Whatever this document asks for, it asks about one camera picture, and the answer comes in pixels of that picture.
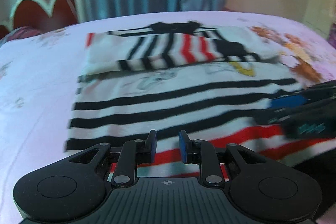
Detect purple pillow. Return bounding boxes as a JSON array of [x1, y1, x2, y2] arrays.
[[1, 26, 42, 44]]

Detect striped red black white garment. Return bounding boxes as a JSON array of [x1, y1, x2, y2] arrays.
[[65, 22, 335, 176]]

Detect red white scalloped headboard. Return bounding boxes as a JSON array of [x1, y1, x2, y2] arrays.
[[1, 0, 86, 38]]

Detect floral white bed sheet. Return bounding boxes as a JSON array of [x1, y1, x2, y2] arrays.
[[1, 11, 335, 223]]

